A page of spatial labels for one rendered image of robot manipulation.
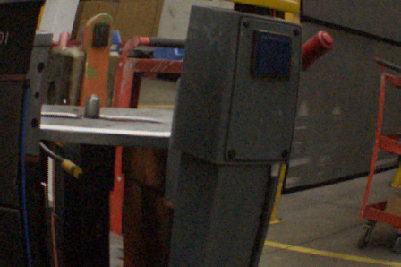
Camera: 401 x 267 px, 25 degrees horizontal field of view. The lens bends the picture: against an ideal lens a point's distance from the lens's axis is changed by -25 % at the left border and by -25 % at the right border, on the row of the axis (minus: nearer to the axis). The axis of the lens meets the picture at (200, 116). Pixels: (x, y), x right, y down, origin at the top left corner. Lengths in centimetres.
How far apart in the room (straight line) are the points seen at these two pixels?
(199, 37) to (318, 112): 478
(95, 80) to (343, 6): 451
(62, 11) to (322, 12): 149
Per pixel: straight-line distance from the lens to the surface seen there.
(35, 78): 91
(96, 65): 131
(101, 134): 108
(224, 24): 82
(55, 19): 499
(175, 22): 1151
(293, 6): 85
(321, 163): 574
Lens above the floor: 116
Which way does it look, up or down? 7 degrees down
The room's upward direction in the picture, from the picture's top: 7 degrees clockwise
